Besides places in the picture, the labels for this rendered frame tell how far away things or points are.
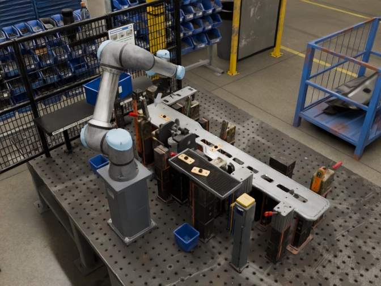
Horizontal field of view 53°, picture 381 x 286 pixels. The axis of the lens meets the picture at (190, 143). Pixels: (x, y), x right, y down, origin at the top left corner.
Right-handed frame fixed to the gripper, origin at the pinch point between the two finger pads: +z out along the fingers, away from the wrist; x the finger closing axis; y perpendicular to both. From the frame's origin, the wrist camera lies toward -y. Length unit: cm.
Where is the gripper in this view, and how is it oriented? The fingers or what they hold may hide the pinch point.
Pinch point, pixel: (163, 102)
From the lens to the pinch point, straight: 249.7
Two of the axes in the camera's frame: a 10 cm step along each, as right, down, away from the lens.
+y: 6.9, 4.3, -5.8
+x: 7.2, -4.2, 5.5
